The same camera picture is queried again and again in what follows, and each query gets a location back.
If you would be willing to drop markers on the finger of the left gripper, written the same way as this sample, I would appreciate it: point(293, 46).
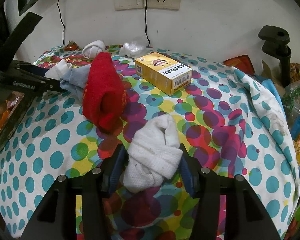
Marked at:
point(29, 84)
point(31, 68)

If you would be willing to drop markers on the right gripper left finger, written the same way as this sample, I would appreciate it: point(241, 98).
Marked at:
point(54, 217)

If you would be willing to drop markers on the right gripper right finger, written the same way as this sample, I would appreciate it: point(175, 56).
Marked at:
point(246, 216)

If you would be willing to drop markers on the white sock pair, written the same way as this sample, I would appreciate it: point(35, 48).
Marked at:
point(58, 70)

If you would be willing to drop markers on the grey sock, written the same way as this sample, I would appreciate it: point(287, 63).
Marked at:
point(75, 80)

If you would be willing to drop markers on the white knotted sock ball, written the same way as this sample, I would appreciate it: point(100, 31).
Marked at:
point(91, 50)

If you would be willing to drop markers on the red sock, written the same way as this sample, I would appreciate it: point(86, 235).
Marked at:
point(104, 96)

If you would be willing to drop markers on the white sock bundle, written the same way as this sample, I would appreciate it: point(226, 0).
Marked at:
point(153, 155)

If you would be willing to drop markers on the yellow medicine box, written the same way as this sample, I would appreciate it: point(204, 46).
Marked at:
point(165, 73)

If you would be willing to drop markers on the red round tray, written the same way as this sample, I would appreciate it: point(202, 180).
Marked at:
point(13, 116)

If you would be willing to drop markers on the red candy wrapper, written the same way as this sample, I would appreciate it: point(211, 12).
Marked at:
point(71, 46)

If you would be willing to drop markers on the polka dot bed sheet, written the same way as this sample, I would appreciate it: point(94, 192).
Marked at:
point(219, 118)

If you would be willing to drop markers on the crumpled clear plastic wrap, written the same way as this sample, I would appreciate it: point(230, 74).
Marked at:
point(133, 49)

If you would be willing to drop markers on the black clamp stand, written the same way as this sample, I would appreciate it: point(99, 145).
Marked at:
point(276, 42)

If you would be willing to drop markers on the red packet by wall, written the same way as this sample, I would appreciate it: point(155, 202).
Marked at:
point(242, 63)

